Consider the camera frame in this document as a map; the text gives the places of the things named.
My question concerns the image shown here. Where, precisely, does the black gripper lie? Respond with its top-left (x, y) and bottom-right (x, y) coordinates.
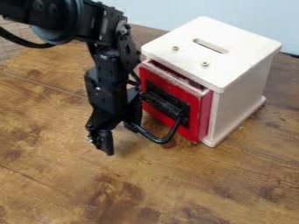
top-left (85, 68), bottom-right (143, 156)

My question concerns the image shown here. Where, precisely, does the black metal drawer handle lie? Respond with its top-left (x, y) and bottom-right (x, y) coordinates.
top-left (125, 80), bottom-right (193, 145)

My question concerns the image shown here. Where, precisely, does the red drawer front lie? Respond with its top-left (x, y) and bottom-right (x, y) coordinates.
top-left (139, 59), bottom-right (214, 143)

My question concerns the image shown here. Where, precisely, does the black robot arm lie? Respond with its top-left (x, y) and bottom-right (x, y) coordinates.
top-left (0, 0), bottom-right (143, 155)

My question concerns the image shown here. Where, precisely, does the white wooden box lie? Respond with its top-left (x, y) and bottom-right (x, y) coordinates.
top-left (142, 17), bottom-right (282, 147)

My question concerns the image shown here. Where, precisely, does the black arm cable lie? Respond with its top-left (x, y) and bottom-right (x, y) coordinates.
top-left (0, 25), bottom-right (57, 50)

